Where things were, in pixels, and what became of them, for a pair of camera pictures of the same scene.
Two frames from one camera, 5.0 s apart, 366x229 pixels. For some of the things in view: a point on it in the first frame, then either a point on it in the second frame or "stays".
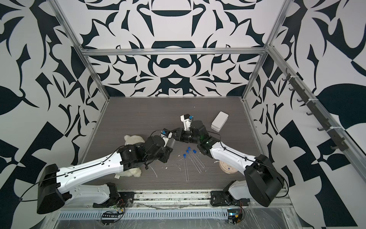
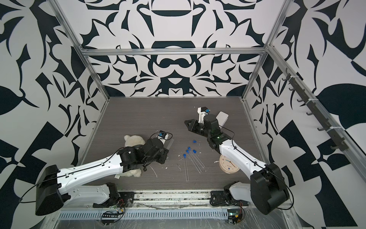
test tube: x=170 y=142 stays
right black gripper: x=177 y=136 -> x=192 y=127
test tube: x=188 y=151 stays
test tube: x=186 y=167 stays
